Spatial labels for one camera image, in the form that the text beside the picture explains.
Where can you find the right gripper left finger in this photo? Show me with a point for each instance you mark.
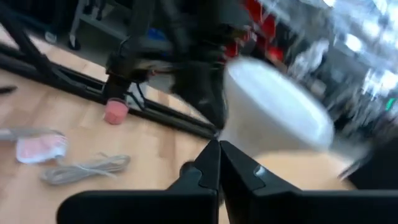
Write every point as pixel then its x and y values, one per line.
pixel 199 186

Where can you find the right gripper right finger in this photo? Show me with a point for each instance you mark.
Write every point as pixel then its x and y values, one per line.
pixel 255 199

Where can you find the white reflector lightbulb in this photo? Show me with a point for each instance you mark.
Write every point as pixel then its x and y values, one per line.
pixel 273 109

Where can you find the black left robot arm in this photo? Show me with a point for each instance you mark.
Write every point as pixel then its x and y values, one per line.
pixel 186 31

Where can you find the beige desk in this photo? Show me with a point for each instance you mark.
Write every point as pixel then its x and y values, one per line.
pixel 304 171

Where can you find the blue bin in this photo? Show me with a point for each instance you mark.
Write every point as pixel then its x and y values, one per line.
pixel 157 35

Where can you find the pink small cup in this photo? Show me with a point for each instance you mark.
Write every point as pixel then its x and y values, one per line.
pixel 115 113

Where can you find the red storage bins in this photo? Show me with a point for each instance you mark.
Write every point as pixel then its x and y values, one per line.
pixel 270 25

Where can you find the grey metal workbench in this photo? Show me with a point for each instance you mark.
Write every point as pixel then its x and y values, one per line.
pixel 102 28

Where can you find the black panel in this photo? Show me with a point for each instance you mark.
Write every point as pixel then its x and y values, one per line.
pixel 379 168

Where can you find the clear bag with pink card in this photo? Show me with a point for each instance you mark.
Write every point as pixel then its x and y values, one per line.
pixel 40 147

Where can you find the black aluminium table frame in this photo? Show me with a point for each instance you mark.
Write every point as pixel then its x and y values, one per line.
pixel 62 74

